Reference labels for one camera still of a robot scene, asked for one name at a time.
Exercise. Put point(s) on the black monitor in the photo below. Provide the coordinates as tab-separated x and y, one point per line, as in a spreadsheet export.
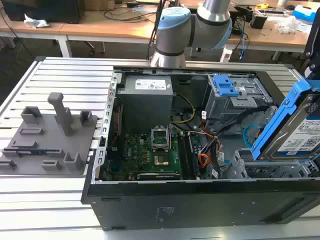
45	10

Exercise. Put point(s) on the black expansion slot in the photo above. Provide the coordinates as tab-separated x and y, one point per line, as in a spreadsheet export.
157	176

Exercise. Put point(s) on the small black box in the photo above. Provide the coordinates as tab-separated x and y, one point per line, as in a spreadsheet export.
258	22

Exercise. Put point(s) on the hard disk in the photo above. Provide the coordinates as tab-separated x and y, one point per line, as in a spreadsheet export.
272	130

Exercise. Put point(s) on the metal optical drive cage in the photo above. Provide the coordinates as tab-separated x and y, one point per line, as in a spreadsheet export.
235	105

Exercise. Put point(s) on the white plastic bag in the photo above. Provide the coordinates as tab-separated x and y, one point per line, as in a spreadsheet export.
287	25

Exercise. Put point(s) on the grey power supply unit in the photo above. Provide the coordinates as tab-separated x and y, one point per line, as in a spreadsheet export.
145	105

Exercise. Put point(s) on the black PC case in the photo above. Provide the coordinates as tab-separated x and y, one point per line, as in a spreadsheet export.
190	205

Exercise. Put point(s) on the wooden desk white legs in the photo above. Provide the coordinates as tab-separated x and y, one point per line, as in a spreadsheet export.
270	37
87	27

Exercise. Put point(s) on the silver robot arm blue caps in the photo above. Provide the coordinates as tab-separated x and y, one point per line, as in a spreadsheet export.
175	32

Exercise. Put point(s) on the blue drive bay latch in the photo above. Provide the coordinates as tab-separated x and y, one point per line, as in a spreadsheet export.
226	86

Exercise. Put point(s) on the black RAM slot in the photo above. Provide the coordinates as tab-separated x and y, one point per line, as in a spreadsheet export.
184	155

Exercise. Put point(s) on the blue box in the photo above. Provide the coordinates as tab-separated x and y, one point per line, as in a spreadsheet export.
306	13

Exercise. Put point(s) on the crumpled white paper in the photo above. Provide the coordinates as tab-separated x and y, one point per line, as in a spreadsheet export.
35	22

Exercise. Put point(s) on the grey parts rack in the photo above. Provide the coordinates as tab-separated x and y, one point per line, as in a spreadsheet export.
50	140

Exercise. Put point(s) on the green motherboard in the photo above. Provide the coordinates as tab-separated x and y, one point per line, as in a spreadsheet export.
135	155

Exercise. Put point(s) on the metal disk bay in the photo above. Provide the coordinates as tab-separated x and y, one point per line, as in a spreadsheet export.
275	170

